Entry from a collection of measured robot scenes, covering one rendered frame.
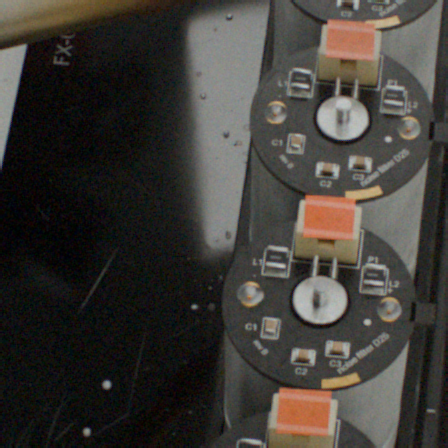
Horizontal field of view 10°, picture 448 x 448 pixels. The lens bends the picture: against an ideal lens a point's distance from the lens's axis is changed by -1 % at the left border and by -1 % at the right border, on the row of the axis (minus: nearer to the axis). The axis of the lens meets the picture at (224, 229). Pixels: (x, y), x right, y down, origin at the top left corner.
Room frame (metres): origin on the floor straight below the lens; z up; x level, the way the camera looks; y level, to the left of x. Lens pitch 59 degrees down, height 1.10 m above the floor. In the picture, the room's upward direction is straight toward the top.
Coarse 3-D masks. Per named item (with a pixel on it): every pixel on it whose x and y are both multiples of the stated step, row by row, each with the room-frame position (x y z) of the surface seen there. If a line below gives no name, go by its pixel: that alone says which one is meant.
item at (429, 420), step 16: (432, 128) 0.18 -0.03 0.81; (432, 144) 0.18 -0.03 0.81; (432, 304) 0.16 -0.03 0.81; (416, 320) 0.15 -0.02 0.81; (432, 320) 0.15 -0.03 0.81; (432, 352) 0.15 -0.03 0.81; (432, 368) 0.15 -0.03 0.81; (432, 384) 0.15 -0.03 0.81; (432, 400) 0.14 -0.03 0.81; (432, 416) 0.14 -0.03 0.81; (432, 432) 0.14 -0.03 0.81
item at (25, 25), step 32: (0, 0) 0.18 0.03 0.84; (32, 0) 0.18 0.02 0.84; (64, 0) 0.19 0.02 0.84; (96, 0) 0.19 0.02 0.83; (128, 0) 0.19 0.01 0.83; (160, 0) 0.19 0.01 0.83; (192, 0) 0.20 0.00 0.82; (0, 32) 0.18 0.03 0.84; (32, 32) 0.18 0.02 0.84; (64, 32) 0.18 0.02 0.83
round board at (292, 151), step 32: (288, 64) 0.19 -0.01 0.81; (384, 64) 0.19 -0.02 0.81; (256, 96) 0.19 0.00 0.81; (288, 96) 0.19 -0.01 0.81; (320, 96) 0.19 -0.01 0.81; (352, 96) 0.19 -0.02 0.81; (384, 96) 0.19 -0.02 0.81; (416, 96) 0.19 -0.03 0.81; (256, 128) 0.18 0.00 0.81; (288, 128) 0.18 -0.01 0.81; (384, 128) 0.18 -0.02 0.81; (288, 160) 0.18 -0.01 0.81; (320, 160) 0.18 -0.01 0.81; (352, 160) 0.18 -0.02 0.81; (384, 160) 0.18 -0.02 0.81; (416, 160) 0.18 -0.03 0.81; (320, 192) 0.17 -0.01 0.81; (352, 192) 0.17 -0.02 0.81; (384, 192) 0.17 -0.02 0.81
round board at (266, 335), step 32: (288, 224) 0.17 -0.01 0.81; (256, 256) 0.16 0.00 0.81; (288, 256) 0.16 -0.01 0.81; (384, 256) 0.16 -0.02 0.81; (224, 288) 0.16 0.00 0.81; (288, 288) 0.16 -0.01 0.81; (352, 288) 0.16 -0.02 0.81; (384, 288) 0.16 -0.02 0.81; (224, 320) 0.15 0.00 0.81; (256, 320) 0.15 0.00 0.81; (288, 320) 0.15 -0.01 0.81; (352, 320) 0.15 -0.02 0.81; (256, 352) 0.15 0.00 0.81; (288, 352) 0.15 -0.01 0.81; (320, 352) 0.15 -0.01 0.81; (352, 352) 0.15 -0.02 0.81; (384, 352) 0.15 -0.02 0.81; (288, 384) 0.15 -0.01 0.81; (320, 384) 0.15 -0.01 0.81; (352, 384) 0.15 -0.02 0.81
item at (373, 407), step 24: (312, 288) 0.16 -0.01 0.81; (336, 288) 0.16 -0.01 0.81; (312, 312) 0.16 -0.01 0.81; (336, 312) 0.16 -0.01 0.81; (240, 360) 0.15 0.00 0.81; (240, 384) 0.15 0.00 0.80; (264, 384) 0.15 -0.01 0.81; (384, 384) 0.15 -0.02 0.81; (240, 408) 0.15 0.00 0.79; (264, 408) 0.15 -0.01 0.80; (360, 408) 0.15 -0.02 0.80; (384, 408) 0.15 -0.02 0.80; (384, 432) 0.15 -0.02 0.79
